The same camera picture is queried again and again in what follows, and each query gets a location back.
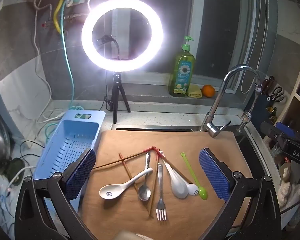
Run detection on flexible metal faucet hose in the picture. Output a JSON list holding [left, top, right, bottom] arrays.
[[236, 92, 260, 133]]

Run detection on black ring light cable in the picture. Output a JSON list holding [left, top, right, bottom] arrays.
[[104, 72, 113, 111]]

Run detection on grey-white ceramic spoon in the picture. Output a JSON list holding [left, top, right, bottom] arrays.
[[159, 151, 188, 199]]

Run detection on white power strip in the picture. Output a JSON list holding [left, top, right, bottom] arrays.
[[0, 166, 35, 198]]

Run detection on black tripod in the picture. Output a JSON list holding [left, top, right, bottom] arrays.
[[109, 72, 131, 124]]

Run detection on dark knife block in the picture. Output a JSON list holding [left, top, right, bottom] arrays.
[[254, 76, 288, 130]]

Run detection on green plastic spoon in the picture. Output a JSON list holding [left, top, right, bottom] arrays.
[[180, 152, 208, 200]]

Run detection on thin black cable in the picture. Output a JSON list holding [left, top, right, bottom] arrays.
[[20, 140, 44, 160]]

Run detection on white ceramic spoon curved handle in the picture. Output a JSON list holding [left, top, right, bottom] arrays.
[[99, 167, 153, 200]]

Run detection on chrome faucet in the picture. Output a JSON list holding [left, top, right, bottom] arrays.
[[199, 64, 262, 138]]

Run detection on orange fruit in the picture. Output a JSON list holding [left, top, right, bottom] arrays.
[[201, 84, 215, 98]]

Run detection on metal fork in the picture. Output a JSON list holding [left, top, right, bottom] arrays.
[[155, 163, 168, 221]]

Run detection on dark window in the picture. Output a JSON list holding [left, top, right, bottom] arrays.
[[110, 0, 275, 93]]

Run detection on red-tipped wooden chopstick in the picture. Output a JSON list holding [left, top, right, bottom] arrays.
[[152, 145, 190, 183], [118, 152, 138, 194], [147, 152, 160, 218], [93, 145, 157, 169]]

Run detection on black gooseneck phone holder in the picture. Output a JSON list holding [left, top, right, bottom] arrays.
[[97, 34, 122, 60]]

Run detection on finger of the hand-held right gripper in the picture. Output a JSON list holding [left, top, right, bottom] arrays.
[[261, 121, 283, 138], [276, 122, 297, 136]]

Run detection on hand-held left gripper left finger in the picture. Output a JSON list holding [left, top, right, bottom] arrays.
[[14, 148, 97, 240]]

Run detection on metal spoon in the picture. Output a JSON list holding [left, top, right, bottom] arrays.
[[137, 152, 152, 202]]

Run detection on blue plastic drain basket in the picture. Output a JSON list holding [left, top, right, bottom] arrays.
[[32, 109, 106, 213]]

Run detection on teal hose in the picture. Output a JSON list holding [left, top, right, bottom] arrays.
[[44, 2, 84, 140]]

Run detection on yellow cloth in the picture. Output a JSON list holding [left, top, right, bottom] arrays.
[[187, 84, 203, 98]]

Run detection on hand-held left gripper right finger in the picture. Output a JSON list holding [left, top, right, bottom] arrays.
[[199, 147, 283, 240]]

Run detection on black scissors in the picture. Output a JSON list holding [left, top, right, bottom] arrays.
[[271, 86, 285, 102]]

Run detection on beige figurine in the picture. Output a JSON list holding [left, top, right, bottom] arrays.
[[277, 162, 300, 208]]

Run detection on green dish soap bottle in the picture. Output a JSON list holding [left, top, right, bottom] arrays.
[[169, 36, 196, 97]]

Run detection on white plastic spork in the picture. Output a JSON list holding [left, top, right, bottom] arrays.
[[185, 180, 199, 196]]

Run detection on yellow hose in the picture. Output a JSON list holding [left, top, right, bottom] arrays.
[[54, 0, 67, 34]]

